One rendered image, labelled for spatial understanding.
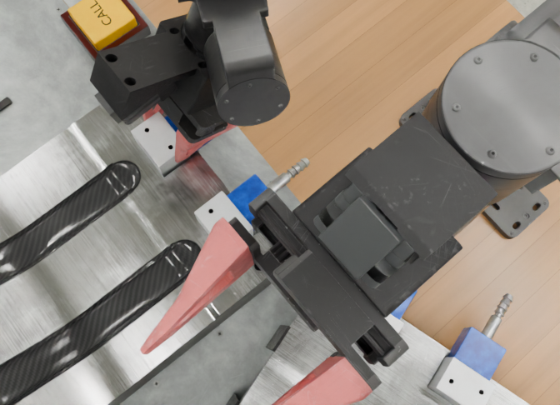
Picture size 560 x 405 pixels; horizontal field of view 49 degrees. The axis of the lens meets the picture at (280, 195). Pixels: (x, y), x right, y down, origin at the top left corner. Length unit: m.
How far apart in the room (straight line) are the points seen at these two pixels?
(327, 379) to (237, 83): 0.24
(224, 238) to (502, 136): 0.13
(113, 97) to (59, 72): 0.33
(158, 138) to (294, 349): 0.26
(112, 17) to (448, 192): 0.63
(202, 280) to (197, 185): 0.36
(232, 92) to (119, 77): 0.09
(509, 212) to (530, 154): 0.53
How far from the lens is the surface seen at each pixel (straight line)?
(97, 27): 0.81
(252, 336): 0.72
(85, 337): 0.66
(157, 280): 0.65
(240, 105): 0.48
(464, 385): 0.67
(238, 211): 0.62
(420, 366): 0.69
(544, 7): 0.37
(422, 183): 0.24
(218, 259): 0.30
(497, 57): 0.27
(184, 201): 0.66
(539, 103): 0.27
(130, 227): 0.66
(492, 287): 0.78
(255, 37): 0.46
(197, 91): 0.54
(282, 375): 0.66
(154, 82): 0.50
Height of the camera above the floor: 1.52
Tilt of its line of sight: 75 degrees down
